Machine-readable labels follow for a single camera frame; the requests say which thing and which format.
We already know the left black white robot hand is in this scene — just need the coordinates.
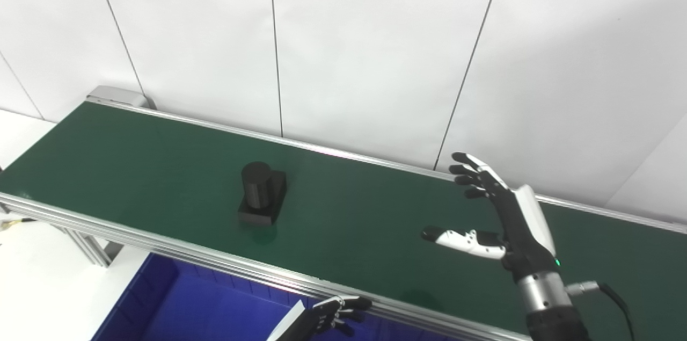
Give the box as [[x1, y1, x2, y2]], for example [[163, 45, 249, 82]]
[[267, 296, 372, 341]]

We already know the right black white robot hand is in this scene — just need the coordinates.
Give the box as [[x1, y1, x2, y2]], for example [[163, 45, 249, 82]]
[[421, 152, 561, 282]]

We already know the black cylinder block part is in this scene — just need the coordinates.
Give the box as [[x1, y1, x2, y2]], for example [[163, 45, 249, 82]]
[[237, 162, 287, 225]]

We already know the blue plastic bin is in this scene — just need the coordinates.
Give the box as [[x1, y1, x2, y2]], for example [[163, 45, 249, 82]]
[[91, 252, 446, 341]]

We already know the green conveyor belt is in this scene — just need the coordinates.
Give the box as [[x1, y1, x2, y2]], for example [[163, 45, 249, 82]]
[[0, 86, 687, 341]]

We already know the aluminium conveyor support leg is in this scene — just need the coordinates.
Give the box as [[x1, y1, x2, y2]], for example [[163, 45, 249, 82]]
[[54, 224, 125, 268]]

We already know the grey conveyor end housing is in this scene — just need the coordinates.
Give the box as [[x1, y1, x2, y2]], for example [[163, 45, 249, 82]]
[[87, 86, 157, 111]]

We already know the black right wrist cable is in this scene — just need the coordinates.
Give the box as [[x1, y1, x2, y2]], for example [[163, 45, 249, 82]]
[[566, 281, 637, 341]]

